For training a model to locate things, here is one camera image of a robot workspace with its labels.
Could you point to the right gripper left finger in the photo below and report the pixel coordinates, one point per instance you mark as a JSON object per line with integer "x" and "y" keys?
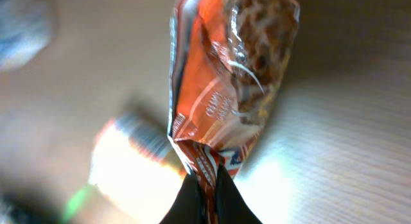
{"x": 188, "y": 207}

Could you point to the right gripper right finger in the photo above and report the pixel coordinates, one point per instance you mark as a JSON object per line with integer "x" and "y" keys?
{"x": 230, "y": 206}

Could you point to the orange Top chocolate bar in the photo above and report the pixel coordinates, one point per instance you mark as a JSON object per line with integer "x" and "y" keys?
{"x": 227, "y": 62}

